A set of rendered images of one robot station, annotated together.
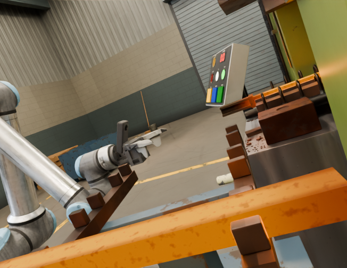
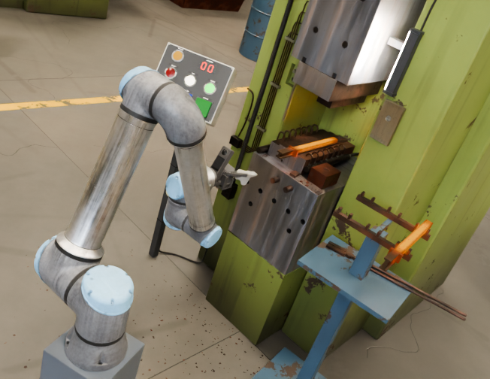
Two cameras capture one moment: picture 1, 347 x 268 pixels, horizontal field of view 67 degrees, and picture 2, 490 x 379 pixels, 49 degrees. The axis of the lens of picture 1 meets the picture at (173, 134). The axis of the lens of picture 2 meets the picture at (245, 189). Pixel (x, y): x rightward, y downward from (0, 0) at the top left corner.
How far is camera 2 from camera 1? 2.13 m
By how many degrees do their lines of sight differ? 75
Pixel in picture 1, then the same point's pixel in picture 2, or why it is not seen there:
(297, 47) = (291, 109)
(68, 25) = not seen: outside the picture
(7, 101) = not seen: hidden behind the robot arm
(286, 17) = (298, 89)
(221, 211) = (424, 228)
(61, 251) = (408, 240)
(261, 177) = (316, 206)
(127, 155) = (226, 180)
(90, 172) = not seen: hidden behind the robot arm
